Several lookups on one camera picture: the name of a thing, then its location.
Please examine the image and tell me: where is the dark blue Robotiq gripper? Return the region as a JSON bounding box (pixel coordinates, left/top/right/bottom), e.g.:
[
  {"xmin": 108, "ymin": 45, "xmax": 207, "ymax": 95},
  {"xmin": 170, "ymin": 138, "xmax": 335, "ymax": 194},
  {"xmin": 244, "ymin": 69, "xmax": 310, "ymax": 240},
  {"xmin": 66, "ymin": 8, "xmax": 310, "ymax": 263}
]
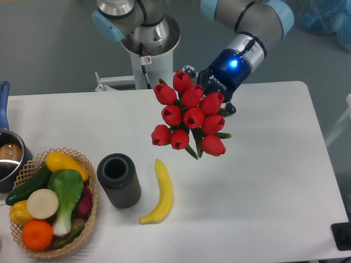
[{"xmin": 184, "ymin": 49, "xmax": 251, "ymax": 116}]

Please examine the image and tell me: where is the red tulip bouquet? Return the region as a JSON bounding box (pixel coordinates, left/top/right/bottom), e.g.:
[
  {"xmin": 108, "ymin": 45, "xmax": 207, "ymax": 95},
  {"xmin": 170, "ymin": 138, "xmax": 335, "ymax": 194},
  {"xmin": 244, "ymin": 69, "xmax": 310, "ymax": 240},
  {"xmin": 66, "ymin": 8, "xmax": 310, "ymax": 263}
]
[{"xmin": 151, "ymin": 71, "xmax": 231, "ymax": 159}]

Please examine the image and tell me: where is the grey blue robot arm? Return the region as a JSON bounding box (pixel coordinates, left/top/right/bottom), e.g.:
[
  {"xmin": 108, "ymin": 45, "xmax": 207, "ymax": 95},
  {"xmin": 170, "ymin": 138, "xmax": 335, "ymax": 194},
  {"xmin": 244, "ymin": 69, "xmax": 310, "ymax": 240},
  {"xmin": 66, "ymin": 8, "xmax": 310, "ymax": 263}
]
[{"xmin": 92, "ymin": 1, "xmax": 294, "ymax": 116}]

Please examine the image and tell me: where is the dark grey ribbed vase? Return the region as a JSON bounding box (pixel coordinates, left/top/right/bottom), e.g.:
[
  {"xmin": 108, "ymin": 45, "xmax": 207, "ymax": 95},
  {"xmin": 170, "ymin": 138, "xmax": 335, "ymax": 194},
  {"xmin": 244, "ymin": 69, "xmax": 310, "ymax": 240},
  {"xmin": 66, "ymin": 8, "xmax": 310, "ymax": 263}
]
[{"xmin": 97, "ymin": 153, "xmax": 141, "ymax": 209}]

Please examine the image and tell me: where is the yellow banana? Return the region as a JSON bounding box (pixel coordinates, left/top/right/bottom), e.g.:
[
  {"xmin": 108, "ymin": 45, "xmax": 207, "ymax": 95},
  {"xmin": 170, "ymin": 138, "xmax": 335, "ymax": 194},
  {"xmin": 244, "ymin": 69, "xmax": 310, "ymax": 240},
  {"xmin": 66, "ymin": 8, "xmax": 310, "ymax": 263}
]
[{"xmin": 139, "ymin": 159, "xmax": 173, "ymax": 225}]

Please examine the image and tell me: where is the blue plastic bag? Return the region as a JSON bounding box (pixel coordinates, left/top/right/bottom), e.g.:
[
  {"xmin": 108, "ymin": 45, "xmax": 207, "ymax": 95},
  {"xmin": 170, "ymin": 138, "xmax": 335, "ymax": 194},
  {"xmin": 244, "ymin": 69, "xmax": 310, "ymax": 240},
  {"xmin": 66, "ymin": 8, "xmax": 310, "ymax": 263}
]
[{"xmin": 298, "ymin": 1, "xmax": 350, "ymax": 51}]

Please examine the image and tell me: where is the green bok choy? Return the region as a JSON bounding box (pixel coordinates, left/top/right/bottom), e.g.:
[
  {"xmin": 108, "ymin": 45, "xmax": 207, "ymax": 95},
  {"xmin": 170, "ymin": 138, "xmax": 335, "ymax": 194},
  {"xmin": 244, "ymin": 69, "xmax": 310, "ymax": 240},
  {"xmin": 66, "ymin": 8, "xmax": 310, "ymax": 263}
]
[{"xmin": 48, "ymin": 169, "xmax": 83, "ymax": 236}]

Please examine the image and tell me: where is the yellow squash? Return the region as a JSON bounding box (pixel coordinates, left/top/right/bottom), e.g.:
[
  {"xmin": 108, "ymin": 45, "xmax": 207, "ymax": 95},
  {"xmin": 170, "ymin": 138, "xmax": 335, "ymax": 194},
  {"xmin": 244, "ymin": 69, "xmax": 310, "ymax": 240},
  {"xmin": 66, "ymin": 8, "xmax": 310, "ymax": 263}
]
[{"xmin": 45, "ymin": 151, "xmax": 89, "ymax": 181}]

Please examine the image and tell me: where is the purple sweet potato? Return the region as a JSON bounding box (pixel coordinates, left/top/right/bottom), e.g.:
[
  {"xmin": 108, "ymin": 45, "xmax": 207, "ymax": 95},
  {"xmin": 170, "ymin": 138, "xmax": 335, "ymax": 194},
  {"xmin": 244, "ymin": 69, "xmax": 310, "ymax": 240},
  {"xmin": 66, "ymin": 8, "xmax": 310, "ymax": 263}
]
[{"xmin": 76, "ymin": 185, "xmax": 93, "ymax": 216}]

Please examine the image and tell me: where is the woven wicker basket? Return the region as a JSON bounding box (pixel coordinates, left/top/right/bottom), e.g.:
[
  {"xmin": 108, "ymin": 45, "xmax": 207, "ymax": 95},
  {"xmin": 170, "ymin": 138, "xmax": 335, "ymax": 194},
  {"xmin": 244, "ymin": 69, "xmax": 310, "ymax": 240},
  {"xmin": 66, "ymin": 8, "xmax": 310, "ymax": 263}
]
[{"xmin": 10, "ymin": 147, "xmax": 98, "ymax": 259}]

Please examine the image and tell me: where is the dark green cucumber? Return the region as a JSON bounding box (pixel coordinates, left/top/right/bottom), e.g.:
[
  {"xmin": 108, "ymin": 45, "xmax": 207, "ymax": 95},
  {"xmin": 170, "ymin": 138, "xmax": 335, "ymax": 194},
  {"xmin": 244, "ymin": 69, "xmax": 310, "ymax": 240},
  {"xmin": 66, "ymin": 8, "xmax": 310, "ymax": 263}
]
[{"xmin": 5, "ymin": 165, "xmax": 52, "ymax": 206}]

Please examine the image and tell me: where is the black device at table edge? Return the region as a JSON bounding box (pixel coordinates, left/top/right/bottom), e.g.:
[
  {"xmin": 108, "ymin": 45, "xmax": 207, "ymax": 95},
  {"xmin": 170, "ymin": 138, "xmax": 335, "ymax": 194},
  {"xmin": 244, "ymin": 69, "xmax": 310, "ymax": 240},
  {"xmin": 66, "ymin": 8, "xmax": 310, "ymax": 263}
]
[{"xmin": 331, "ymin": 222, "xmax": 350, "ymax": 251}]

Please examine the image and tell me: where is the white round radish slice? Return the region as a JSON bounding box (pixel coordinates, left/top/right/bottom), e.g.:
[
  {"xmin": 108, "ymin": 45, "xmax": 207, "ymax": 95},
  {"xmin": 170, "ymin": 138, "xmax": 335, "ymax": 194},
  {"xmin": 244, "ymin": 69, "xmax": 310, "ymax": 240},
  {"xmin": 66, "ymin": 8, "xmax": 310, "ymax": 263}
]
[{"xmin": 26, "ymin": 188, "xmax": 59, "ymax": 220}]

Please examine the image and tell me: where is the green chili pepper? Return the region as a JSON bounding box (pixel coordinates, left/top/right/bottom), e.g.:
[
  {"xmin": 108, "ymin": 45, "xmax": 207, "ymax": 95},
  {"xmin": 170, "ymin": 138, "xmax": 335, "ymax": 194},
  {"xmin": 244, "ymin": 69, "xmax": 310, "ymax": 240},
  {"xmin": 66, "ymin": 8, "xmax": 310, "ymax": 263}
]
[{"xmin": 51, "ymin": 225, "xmax": 85, "ymax": 250}]

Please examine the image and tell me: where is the orange fruit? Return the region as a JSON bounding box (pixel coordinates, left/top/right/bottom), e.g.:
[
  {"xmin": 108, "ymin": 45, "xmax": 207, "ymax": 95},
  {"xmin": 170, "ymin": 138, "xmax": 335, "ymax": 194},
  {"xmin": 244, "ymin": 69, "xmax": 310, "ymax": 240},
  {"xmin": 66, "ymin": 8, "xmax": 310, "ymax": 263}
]
[{"xmin": 21, "ymin": 220, "xmax": 53, "ymax": 251}]

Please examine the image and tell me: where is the yellow bell pepper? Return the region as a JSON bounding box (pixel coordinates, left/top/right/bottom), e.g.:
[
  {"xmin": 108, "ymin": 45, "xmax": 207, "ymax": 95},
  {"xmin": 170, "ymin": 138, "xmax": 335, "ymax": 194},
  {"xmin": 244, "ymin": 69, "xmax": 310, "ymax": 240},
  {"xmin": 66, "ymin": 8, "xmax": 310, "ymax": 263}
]
[{"xmin": 10, "ymin": 200, "xmax": 34, "ymax": 226}]

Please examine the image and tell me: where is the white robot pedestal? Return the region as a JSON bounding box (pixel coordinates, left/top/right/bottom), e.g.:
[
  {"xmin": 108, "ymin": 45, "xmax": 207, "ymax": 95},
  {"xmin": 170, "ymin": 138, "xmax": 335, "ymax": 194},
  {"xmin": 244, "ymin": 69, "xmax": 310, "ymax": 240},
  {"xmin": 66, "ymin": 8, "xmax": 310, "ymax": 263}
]
[{"xmin": 94, "ymin": 13, "xmax": 182, "ymax": 93}]

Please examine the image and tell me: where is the white frame at right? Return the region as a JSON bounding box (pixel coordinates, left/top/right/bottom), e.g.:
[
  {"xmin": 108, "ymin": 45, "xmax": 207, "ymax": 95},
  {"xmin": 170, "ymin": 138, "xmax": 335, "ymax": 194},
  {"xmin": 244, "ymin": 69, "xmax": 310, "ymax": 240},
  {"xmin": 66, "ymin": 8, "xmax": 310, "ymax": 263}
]
[{"xmin": 324, "ymin": 94, "xmax": 350, "ymax": 147}]

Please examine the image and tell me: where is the blue handled saucepan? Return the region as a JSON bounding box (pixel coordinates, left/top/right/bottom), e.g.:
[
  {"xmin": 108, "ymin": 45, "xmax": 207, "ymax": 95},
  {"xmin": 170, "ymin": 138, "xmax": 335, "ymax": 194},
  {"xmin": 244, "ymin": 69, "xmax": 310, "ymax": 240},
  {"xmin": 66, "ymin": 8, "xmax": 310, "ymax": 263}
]
[{"xmin": 1, "ymin": 81, "xmax": 32, "ymax": 193}]

